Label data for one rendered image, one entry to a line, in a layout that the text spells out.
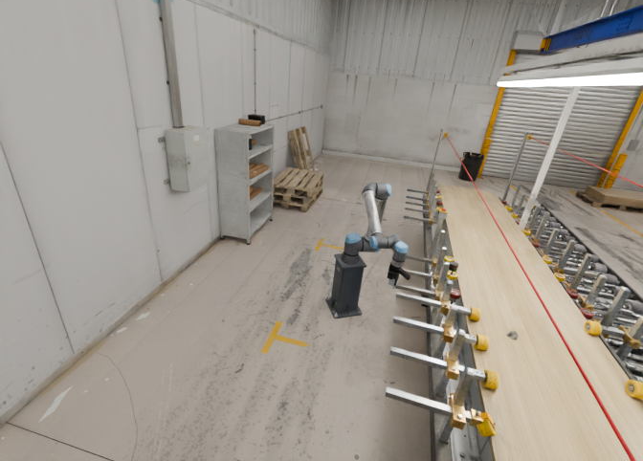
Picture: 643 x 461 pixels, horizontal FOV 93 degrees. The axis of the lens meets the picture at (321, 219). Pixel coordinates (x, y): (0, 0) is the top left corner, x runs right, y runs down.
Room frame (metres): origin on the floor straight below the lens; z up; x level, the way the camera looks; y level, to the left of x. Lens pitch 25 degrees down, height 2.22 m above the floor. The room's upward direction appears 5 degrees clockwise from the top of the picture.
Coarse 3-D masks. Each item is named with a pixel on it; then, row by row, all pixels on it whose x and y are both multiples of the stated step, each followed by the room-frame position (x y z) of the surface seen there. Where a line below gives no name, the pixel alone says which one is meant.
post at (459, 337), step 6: (462, 330) 1.18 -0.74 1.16; (456, 336) 1.17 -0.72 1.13; (462, 336) 1.16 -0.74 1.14; (456, 342) 1.16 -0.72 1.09; (462, 342) 1.15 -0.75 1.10; (456, 348) 1.16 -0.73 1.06; (450, 354) 1.17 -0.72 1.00; (456, 354) 1.15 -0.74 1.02; (444, 372) 1.16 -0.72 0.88; (444, 378) 1.16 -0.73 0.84; (438, 384) 1.18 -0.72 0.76; (444, 384) 1.16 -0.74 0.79; (438, 390) 1.16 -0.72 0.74; (444, 390) 1.15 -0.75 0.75
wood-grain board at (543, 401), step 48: (480, 192) 4.36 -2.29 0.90; (480, 240) 2.74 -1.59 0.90; (528, 240) 2.85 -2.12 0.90; (480, 288) 1.92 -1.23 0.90; (528, 288) 1.98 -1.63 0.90; (528, 336) 1.46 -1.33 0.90; (576, 336) 1.50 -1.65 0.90; (480, 384) 1.09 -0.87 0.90; (528, 384) 1.11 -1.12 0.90; (576, 384) 1.14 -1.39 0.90; (624, 384) 1.17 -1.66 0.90; (528, 432) 0.87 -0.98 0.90; (576, 432) 0.89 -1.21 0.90; (624, 432) 0.91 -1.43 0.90
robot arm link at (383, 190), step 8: (376, 184) 2.55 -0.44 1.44; (384, 184) 2.56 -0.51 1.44; (376, 192) 2.51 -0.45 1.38; (384, 192) 2.52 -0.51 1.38; (376, 200) 2.55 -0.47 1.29; (384, 200) 2.53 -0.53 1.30; (384, 208) 2.56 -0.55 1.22; (368, 224) 2.63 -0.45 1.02; (368, 232) 2.61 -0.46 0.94; (368, 240) 2.59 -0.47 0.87; (368, 248) 2.59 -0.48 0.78
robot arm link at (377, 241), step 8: (368, 184) 2.55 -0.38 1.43; (368, 192) 2.45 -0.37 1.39; (368, 200) 2.38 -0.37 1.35; (368, 208) 2.32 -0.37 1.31; (376, 208) 2.33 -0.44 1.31; (368, 216) 2.25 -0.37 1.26; (376, 216) 2.23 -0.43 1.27; (376, 224) 2.15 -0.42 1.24; (376, 232) 2.08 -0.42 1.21; (376, 240) 2.01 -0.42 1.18; (384, 240) 2.02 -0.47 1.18; (376, 248) 2.01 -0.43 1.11; (384, 248) 2.01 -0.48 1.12
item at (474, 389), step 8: (440, 200) 4.36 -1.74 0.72; (448, 240) 3.04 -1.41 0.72; (448, 248) 2.93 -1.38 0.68; (456, 280) 2.24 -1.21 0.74; (456, 288) 2.17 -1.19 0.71; (456, 304) 2.03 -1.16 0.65; (464, 320) 1.74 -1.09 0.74; (464, 328) 1.69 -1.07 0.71; (464, 344) 1.59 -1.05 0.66; (464, 352) 1.54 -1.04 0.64; (472, 360) 1.39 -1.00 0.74; (472, 384) 1.27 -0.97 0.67; (472, 392) 1.24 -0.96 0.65; (472, 400) 1.20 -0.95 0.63; (480, 400) 1.12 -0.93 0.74; (480, 408) 1.09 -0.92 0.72; (480, 440) 0.97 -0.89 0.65; (488, 440) 0.92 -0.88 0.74; (480, 448) 0.94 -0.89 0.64; (488, 448) 0.89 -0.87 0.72; (480, 456) 0.91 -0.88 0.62; (488, 456) 0.87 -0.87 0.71
